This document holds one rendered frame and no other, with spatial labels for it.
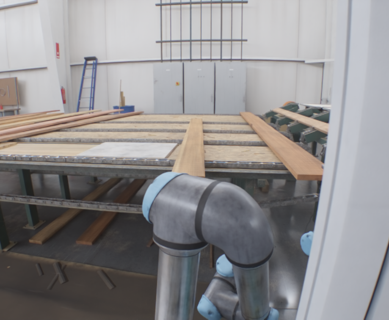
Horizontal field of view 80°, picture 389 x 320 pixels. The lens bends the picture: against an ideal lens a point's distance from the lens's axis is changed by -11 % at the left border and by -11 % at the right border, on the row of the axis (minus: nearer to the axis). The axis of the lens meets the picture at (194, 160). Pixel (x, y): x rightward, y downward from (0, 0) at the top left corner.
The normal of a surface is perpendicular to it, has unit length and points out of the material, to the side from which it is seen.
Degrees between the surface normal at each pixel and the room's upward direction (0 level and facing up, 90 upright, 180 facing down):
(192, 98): 90
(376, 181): 90
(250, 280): 109
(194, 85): 90
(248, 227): 69
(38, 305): 0
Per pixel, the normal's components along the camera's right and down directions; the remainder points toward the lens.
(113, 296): 0.00, -0.97
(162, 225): -0.62, 0.04
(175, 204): -0.51, -0.21
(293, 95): 0.11, 0.23
